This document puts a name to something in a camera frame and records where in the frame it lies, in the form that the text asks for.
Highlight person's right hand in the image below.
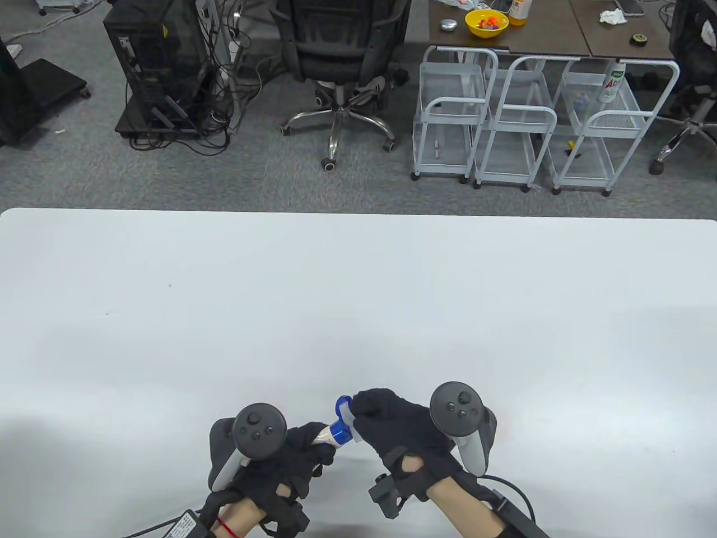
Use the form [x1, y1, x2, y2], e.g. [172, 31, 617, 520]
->
[353, 388, 465, 520]

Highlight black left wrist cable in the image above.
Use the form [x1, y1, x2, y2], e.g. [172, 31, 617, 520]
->
[119, 518, 181, 538]

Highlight tangle of black cables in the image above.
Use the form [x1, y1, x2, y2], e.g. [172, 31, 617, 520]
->
[128, 0, 271, 153]

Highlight black mesh office chair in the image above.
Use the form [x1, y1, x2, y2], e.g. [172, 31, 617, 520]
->
[271, 0, 412, 172]

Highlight grey right hand controller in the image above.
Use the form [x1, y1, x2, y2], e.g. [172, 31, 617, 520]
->
[429, 381, 499, 477]

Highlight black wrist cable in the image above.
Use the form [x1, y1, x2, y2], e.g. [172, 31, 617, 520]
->
[481, 475, 539, 523]
[119, 518, 181, 538]

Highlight person's left hand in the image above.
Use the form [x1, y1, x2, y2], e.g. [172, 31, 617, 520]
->
[201, 421, 337, 536]

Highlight brown wooden desk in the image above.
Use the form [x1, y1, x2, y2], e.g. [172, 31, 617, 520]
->
[429, 0, 592, 59]
[569, 0, 676, 61]

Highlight white blue-capped hand cream tube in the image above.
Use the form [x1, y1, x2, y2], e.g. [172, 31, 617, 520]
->
[311, 395, 362, 449]

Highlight black office chair with armrest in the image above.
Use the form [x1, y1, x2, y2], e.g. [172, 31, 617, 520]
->
[649, 0, 717, 176]

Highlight grey hand controller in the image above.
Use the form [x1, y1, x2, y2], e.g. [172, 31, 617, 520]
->
[208, 402, 288, 491]
[429, 381, 499, 477]

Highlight narrow white wire cart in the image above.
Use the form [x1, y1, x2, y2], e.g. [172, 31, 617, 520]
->
[411, 46, 500, 185]

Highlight person's left forearm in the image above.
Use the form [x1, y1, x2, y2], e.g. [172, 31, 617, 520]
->
[215, 495, 265, 538]

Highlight grey left hand controller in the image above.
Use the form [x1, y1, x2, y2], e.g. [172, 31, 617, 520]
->
[208, 402, 288, 491]

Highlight wide white wire cart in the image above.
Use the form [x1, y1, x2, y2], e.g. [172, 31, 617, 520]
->
[551, 58, 682, 197]

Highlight person's right forearm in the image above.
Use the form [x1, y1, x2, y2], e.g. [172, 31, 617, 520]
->
[425, 475, 509, 538]

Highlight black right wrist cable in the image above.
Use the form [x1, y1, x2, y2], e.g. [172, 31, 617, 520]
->
[481, 475, 539, 523]

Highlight black wheeled stand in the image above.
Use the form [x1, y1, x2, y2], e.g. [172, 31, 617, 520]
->
[0, 36, 92, 150]

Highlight black white striped shoes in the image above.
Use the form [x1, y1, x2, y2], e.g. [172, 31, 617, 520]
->
[314, 76, 389, 110]

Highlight black computer tower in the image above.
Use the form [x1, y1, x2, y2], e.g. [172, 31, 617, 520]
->
[103, 0, 212, 136]

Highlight white green spray bottle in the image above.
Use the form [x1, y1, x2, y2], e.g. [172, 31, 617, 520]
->
[597, 61, 627, 105]

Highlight yellow bowl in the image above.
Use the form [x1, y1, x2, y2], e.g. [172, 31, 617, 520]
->
[464, 9, 510, 39]

